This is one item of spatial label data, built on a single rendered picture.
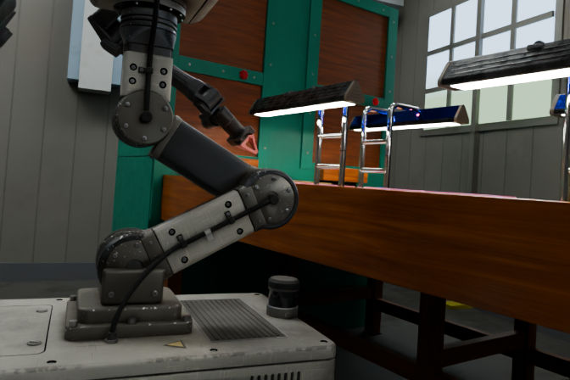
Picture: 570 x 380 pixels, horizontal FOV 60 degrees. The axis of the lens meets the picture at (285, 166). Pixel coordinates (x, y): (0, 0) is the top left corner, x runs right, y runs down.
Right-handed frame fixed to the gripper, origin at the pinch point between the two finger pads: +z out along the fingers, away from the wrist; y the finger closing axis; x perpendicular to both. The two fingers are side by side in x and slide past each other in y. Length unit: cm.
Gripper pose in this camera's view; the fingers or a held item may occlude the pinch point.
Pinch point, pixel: (254, 151)
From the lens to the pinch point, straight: 173.5
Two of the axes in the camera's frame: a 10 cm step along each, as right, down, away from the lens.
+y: -5.5, 0.0, 8.4
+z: 6.1, 6.8, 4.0
